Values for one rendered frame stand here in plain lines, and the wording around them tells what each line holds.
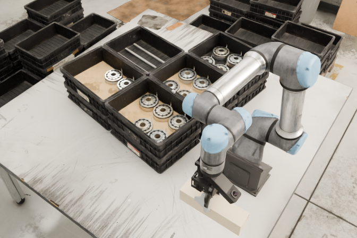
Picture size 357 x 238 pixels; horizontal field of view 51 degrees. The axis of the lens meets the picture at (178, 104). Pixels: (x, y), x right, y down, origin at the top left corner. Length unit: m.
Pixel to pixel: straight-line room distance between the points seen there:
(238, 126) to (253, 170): 0.61
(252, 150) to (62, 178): 0.91
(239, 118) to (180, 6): 3.43
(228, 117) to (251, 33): 2.31
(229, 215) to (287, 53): 0.59
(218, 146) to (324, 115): 1.31
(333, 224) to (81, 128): 1.69
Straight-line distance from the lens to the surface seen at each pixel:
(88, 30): 3.46
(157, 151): 1.75
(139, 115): 1.96
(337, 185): 2.90
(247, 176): 1.76
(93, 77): 2.23
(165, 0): 4.59
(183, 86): 2.11
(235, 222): 1.29
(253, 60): 1.37
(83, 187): 1.89
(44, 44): 3.18
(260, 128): 1.72
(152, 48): 2.40
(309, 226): 2.66
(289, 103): 1.51
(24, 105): 2.36
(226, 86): 1.25
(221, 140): 1.05
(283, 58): 1.39
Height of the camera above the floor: 2.23
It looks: 44 degrees down
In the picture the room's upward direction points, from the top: straight up
